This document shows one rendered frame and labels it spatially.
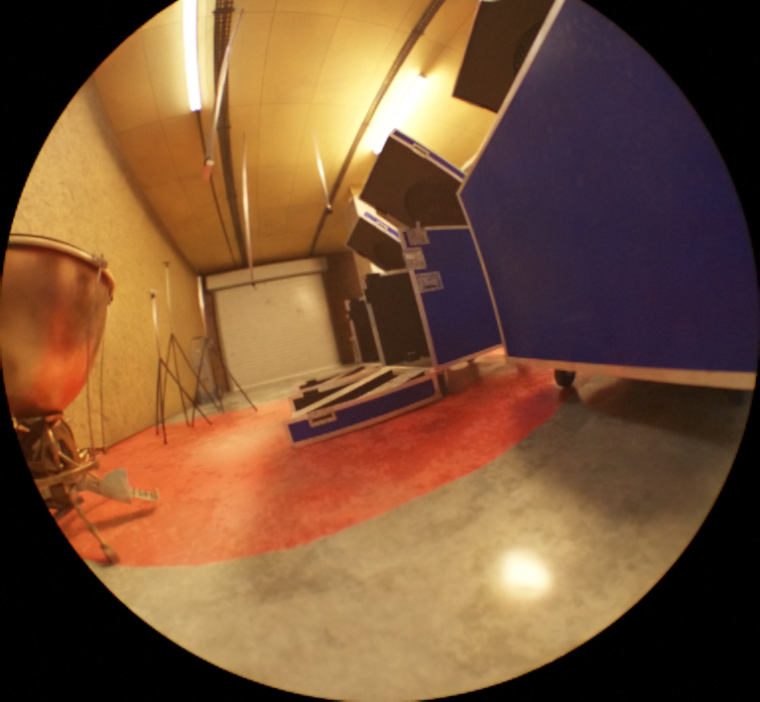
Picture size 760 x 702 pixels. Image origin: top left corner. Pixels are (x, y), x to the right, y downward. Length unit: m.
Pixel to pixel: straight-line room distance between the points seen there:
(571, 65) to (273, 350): 7.11
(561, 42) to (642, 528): 0.91
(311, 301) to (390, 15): 6.54
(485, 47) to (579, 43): 1.00
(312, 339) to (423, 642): 7.04
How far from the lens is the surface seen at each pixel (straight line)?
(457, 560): 0.51
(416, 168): 2.10
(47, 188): 2.66
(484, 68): 1.71
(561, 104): 0.73
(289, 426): 1.27
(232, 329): 7.25
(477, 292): 1.63
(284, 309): 7.26
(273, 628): 0.51
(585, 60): 0.69
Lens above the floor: 0.39
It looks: 4 degrees up
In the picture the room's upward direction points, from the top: 14 degrees counter-clockwise
